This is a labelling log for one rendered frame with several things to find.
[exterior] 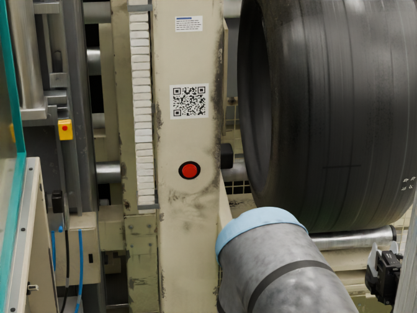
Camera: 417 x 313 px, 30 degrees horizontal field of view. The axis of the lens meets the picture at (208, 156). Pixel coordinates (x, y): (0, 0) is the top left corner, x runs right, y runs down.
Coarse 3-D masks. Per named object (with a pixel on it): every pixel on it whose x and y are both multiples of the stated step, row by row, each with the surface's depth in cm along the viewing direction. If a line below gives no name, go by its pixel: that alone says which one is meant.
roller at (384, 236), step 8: (328, 232) 164; (336, 232) 164; (344, 232) 164; (352, 232) 165; (360, 232) 165; (368, 232) 165; (376, 232) 165; (384, 232) 165; (392, 232) 166; (312, 240) 163; (320, 240) 163; (328, 240) 164; (336, 240) 164; (344, 240) 164; (352, 240) 164; (360, 240) 164; (368, 240) 165; (376, 240) 165; (384, 240) 165; (392, 240) 166; (320, 248) 164; (328, 248) 165; (336, 248) 165; (344, 248) 166
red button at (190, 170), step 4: (188, 164) 158; (184, 168) 158; (188, 168) 158; (192, 168) 158; (196, 168) 158; (184, 172) 158; (188, 172) 158; (192, 172) 159; (196, 172) 159; (188, 176) 159; (192, 176) 159
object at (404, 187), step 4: (404, 176) 141; (408, 176) 141; (412, 176) 141; (416, 176) 142; (404, 180) 141; (408, 180) 142; (412, 180) 142; (404, 184) 142; (408, 184) 142; (412, 184) 143; (400, 188) 143; (404, 188) 143; (408, 188) 143; (412, 188) 144; (400, 192) 143
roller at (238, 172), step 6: (240, 162) 188; (234, 168) 186; (240, 168) 186; (222, 174) 185; (228, 174) 185; (234, 174) 185; (240, 174) 186; (246, 174) 186; (228, 180) 186; (234, 180) 187; (240, 180) 187; (246, 180) 188
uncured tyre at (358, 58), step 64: (256, 0) 150; (320, 0) 137; (384, 0) 138; (256, 64) 186; (320, 64) 133; (384, 64) 134; (256, 128) 186; (320, 128) 134; (384, 128) 136; (256, 192) 163; (320, 192) 141; (384, 192) 143
